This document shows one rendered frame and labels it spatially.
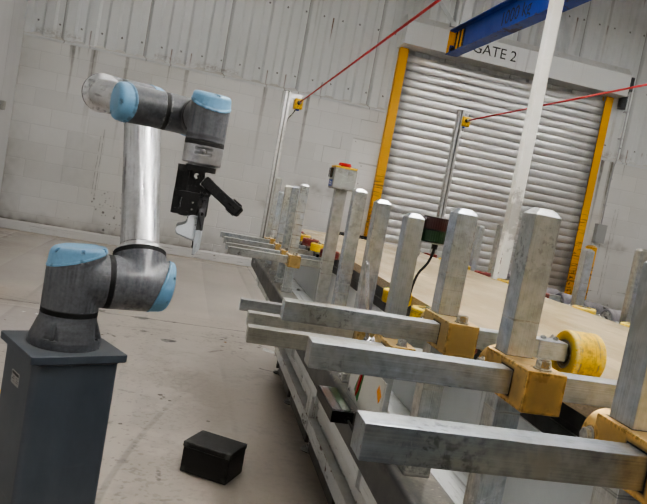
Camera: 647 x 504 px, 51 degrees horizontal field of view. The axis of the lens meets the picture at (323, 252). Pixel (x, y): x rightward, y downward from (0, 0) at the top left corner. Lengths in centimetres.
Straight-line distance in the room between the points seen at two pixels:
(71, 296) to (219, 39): 762
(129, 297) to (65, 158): 739
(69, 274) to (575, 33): 962
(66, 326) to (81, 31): 769
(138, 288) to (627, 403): 146
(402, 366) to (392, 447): 26
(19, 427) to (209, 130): 91
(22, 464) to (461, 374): 137
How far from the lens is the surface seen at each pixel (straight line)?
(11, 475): 200
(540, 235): 87
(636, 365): 67
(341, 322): 102
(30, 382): 188
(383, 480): 120
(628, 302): 256
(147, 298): 193
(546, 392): 83
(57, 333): 190
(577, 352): 115
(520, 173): 316
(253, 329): 126
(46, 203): 930
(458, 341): 104
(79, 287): 188
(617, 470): 63
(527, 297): 87
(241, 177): 916
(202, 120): 156
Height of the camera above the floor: 112
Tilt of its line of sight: 5 degrees down
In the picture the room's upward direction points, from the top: 10 degrees clockwise
